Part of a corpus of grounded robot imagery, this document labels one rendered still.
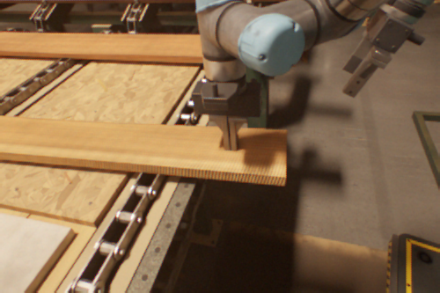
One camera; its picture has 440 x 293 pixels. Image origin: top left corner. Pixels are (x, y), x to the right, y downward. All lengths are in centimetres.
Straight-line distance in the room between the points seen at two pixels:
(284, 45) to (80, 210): 52
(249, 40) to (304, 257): 123
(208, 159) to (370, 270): 106
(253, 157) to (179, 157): 16
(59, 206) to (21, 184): 14
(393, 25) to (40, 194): 78
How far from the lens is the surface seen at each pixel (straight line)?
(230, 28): 42
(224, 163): 61
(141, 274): 57
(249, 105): 54
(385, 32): 62
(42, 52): 144
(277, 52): 38
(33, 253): 67
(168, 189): 67
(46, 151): 80
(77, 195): 72
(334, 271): 149
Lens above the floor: 131
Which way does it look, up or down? 38 degrees down
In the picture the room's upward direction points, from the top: 6 degrees counter-clockwise
